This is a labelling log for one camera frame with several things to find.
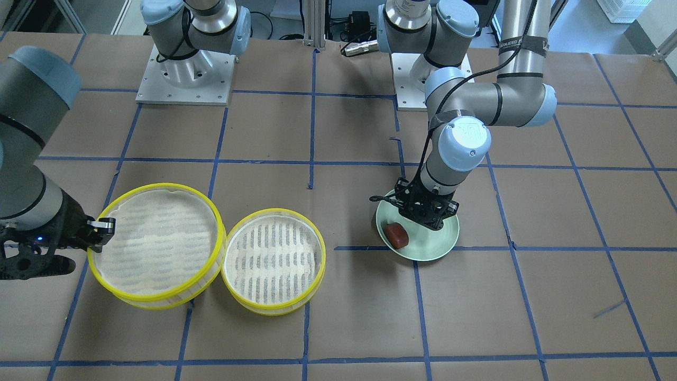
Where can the yellow steamer layer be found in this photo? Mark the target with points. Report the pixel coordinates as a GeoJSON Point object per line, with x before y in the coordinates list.
{"type": "Point", "coordinates": [167, 248]}
{"type": "Point", "coordinates": [275, 261]}

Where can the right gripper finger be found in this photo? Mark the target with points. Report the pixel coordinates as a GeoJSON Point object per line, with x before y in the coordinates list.
{"type": "Point", "coordinates": [99, 232]}

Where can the light green plate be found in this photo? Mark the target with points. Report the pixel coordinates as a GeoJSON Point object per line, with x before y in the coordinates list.
{"type": "Point", "coordinates": [424, 244]}

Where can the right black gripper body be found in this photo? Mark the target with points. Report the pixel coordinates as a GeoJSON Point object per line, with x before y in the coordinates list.
{"type": "Point", "coordinates": [64, 221]}

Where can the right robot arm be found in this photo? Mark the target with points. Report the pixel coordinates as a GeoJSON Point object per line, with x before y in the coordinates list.
{"type": "Point", "coordinates": [39, 88]}

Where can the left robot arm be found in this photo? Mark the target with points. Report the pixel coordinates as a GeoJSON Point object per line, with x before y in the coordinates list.
{"type": "Point", "coordinates": [461, 109]}

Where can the black power adapter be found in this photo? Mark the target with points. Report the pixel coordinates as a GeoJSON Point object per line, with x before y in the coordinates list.
{"type": "Point", "coordinates": [358, 23]}

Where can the brown bun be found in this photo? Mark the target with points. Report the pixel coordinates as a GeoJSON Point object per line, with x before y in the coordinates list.
{"type": "Point", "coordinates": [396, 235]}

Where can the aluminium frame post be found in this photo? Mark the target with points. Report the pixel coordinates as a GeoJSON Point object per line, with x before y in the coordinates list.
{"type": "Point", "coordinates": [314, 19]}

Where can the silver cylinder connector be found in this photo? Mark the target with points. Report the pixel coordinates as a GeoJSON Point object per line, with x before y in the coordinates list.
{"type": "Point", "coordinates": [358, 48]}

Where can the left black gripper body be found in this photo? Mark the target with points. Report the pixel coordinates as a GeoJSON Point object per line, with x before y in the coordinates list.
{"type": "Point", "coordinates": [426, 207]}

